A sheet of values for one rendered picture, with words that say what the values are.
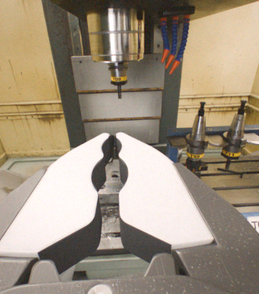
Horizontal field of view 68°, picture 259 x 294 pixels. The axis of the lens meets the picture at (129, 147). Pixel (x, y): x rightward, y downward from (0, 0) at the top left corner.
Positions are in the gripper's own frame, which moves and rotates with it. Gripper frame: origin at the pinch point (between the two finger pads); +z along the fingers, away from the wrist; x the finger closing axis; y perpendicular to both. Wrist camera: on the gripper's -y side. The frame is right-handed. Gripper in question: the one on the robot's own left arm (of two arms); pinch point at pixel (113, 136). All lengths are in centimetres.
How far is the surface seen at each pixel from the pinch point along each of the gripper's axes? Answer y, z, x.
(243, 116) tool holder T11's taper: 15, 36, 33
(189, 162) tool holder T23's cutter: 29, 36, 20
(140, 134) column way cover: 49, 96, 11
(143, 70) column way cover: 12, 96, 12
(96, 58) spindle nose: 0.4, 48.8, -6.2
